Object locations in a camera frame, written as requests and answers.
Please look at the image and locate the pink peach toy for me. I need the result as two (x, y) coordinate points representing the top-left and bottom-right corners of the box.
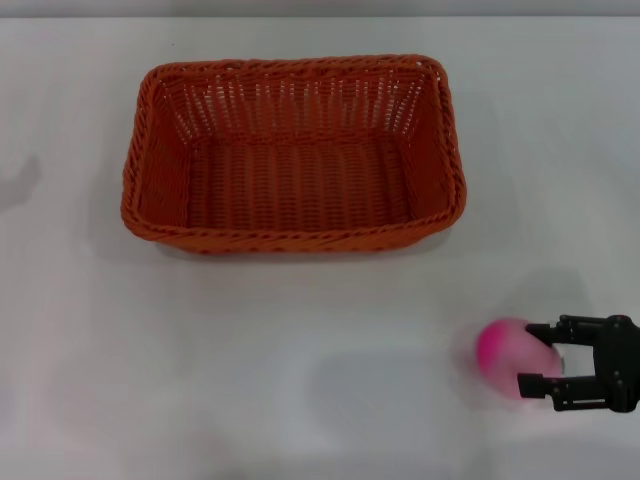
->
(474, 317), (565, 401)

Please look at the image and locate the orange woven plastic basket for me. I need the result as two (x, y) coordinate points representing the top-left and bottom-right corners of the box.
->
(118, 53), (469, 257)

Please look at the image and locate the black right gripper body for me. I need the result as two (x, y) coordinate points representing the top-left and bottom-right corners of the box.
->
(591, 313), (640, 414)

